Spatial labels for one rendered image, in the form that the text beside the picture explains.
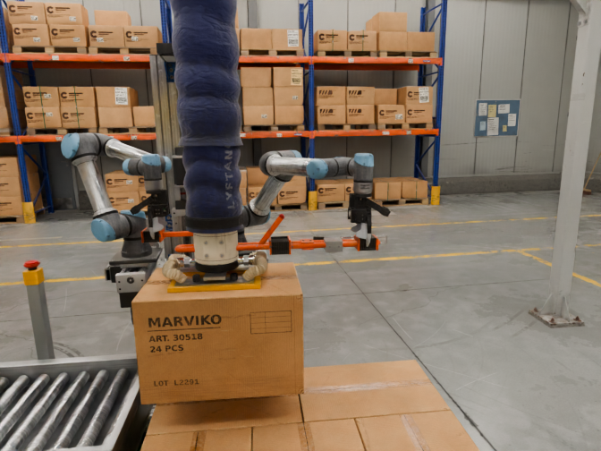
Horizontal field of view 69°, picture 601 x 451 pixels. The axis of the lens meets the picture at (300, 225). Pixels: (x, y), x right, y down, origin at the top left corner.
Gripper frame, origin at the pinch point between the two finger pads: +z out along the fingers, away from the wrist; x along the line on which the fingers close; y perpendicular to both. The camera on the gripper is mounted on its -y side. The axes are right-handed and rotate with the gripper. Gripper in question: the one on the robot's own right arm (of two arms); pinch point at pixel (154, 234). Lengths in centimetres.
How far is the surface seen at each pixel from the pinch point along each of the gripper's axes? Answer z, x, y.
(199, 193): -22.2, -35.6, 26.2
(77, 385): 65, -9, -38
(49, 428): 66, -38, -38
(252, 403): 67, -32, 40
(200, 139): -42, -37, 28
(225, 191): -23, -34, 35
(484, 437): 123, 3, 163
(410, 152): 20, 849, 419
